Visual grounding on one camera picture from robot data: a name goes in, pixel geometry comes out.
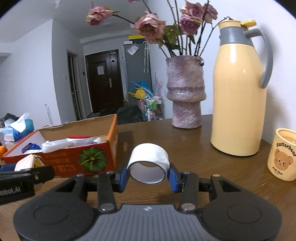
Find dark entrance door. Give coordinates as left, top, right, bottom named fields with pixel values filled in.
left=85, top=49, right=125, bottom=114

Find blue ridged cap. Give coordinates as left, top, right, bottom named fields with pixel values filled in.
left=22, top=143, right=42, bottom=154

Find white hanging umbrella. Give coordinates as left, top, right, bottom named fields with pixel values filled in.
left=143, top=41, right=149, bottom=73

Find black tangled object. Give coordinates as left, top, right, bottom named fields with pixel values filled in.
left=0, top=113, right=20, bottom=123

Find cream bear mug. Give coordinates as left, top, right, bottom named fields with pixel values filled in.
left=267, top=128, right=296, bottom=181

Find blue tissue pack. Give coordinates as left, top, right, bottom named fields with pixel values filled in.
left=2, top=112, right=35, bottom=142

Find yellow thermos jug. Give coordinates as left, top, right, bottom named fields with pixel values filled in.
left=210, top=19, right=274, bottom=157

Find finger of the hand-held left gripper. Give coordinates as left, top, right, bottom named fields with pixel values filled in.
left=0, top=165, right=55, bottom=185
left=0, top=164, right=18, bottom=172

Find small cream box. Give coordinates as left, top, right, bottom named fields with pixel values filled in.
left=14, top=154, right=46, bottom=172

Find white tape roll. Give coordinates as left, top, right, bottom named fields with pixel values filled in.
left=127, top=143, right=170, bottom=185

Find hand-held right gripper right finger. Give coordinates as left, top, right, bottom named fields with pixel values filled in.
left=168, top=163, right=255, bottom=213

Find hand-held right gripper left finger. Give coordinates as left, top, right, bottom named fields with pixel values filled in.
left=46, top=163, right=129, bottom=214

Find red and white lint brush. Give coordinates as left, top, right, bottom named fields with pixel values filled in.
left=42, top=135, right=102, bottom=153

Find dark side door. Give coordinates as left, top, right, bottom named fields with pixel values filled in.
left=67, top=49, right=81, bottom=121

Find bunch of dried pink roses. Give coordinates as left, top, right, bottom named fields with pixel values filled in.
left=86, top=0, right=234, bottom=58

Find blue and yellow plastic items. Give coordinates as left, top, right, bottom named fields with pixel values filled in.
left=128, top=80, right=154, bottom=100

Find orange cardboard box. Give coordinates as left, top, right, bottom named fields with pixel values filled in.
left=2, top=113, right=119, bottom=178

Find pink mottled vase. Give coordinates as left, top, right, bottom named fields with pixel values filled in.
left=166, top=55, right=207, bottom=129

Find wire cart with bottles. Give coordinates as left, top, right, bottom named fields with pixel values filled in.
left=143, top=94, right=164, bottom=121

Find yellow and black box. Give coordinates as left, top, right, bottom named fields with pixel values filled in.
left=129, top=34, right=145, bottom=44

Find grey refrigerator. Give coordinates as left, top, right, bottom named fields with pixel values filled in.
left=122, top=40, right=153, bottom=109

